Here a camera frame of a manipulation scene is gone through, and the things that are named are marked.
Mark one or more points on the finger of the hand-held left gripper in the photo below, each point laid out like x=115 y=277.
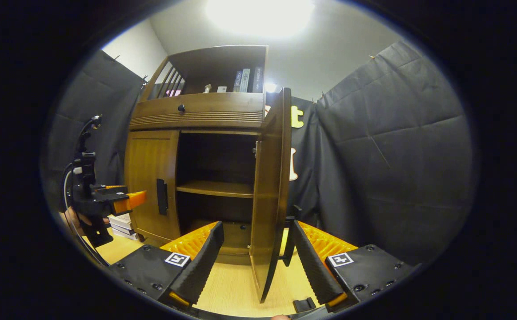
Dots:
x=115 y=189
x=129 y=202

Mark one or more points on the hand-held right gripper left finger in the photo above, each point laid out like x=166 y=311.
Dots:
x=200 y=266

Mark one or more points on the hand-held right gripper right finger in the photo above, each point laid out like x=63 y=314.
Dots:
x=312 y=262

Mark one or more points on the wooden cabinet door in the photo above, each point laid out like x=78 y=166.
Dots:
x=147 y=164
x=269 y=186

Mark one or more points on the wooden double-door shoe cabinet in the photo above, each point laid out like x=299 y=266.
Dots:
x=218 y=155

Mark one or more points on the white book with orange cover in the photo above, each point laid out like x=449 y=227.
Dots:
x=120 y=220

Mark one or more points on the wooden inner shelf board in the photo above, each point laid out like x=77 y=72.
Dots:
x=216 y=189

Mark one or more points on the wooden drawer with black knob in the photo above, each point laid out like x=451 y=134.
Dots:
x=222 y=106

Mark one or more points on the black backdrop cloth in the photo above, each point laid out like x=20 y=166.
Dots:
x=396 y=155

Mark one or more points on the dark blue upright book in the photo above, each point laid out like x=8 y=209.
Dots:
x=238 y=82

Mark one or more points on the light blue upright book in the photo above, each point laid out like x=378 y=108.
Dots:
x=245 y=81

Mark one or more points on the small ceiling light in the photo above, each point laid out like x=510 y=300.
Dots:
x=270 y=87

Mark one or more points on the large ceiling light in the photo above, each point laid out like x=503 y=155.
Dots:
x=260 y=15

